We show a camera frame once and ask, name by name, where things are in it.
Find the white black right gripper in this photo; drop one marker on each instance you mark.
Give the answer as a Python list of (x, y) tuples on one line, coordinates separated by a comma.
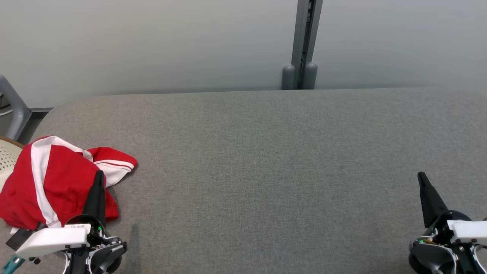
[(468, 232)]

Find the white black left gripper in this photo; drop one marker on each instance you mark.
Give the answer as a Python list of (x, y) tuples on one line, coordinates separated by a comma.
[(53, 239)]

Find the red white shorts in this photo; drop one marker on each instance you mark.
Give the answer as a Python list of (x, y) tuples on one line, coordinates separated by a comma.
[(64, 179)]

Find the red white t-shirt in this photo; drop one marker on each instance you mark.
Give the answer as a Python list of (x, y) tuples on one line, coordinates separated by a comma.
[(114, 160)]

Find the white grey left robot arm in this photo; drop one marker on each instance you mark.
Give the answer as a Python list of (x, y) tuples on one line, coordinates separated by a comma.
[(110, 255)]

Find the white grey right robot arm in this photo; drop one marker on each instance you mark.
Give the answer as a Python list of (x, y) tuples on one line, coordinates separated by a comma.
[(430, 255)]

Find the cream perforated laundry basket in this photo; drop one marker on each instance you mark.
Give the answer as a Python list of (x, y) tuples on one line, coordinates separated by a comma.
[(7, 160)]

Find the grey fabric sofa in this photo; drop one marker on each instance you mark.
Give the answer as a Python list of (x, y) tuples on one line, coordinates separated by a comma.
[(266, 171)]

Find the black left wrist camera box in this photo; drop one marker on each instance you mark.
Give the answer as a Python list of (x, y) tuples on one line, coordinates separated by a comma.
[(19, 238)]

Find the teal left camera connector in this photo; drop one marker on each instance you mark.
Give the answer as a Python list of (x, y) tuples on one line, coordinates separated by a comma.
[(11, 263)]

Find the grey metal chair frame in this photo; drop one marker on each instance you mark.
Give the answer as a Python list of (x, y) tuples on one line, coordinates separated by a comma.
[(17, 110)]

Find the grey cylinder post foot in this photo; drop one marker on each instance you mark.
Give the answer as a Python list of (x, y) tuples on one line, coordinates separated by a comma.
[(288, 78), (310, 76)]

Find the grey partition post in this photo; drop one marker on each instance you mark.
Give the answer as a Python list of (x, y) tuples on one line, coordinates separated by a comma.
[(300, 34)]

